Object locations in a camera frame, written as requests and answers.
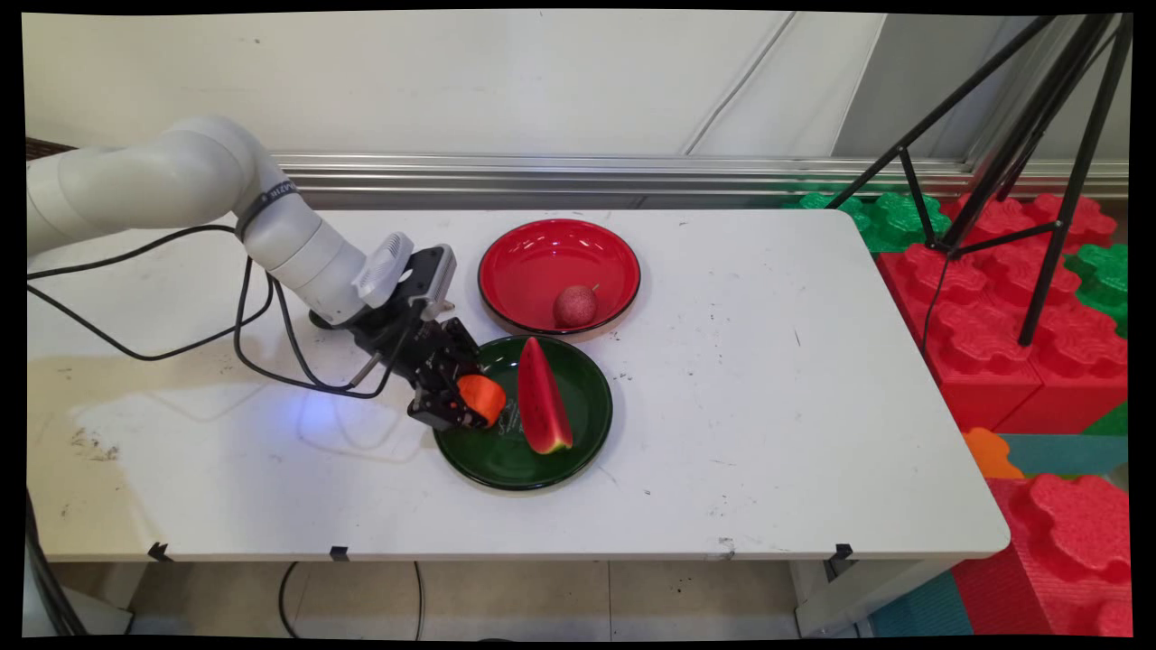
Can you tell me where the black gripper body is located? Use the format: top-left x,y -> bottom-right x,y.
348,302 -> 480,382

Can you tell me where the dark green round plate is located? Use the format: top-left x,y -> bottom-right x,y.
432,334 -> 614,492

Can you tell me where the orange toy persimmon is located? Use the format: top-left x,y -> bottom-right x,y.
456,375 -> 508,428

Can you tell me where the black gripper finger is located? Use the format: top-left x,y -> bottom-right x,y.
438,339 -> 489,385
408,370 -> 493,431

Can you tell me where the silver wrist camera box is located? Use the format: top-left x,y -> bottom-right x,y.
408,244 -> 458,319

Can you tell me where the toy watermelon slice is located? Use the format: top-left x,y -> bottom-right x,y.
517,337 -> 575,455

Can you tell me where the green foam block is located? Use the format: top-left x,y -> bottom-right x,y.
784,190 -> 951,254
1064,242 -> 1132,337

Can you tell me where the white vented wrist mount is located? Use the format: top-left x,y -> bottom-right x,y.
350,231 -> 415,309

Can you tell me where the teal foam mat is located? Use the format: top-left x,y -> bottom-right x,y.
998,433 -> 1130,479

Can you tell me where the white table leg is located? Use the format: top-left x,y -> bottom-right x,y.
793,557 -> 963,638

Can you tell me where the orange foam piece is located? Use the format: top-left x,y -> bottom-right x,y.
961,427 -> 1027,480

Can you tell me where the red bowl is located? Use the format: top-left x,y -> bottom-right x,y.
477,218 -> 642,338

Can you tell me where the aluminium wall rail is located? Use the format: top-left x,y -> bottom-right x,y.
271,152 -> 1130,201

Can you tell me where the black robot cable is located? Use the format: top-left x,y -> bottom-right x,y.
27,224 -> 425,400

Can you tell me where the black camera tripod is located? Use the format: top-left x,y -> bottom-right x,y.
826,13 -> 1133,348

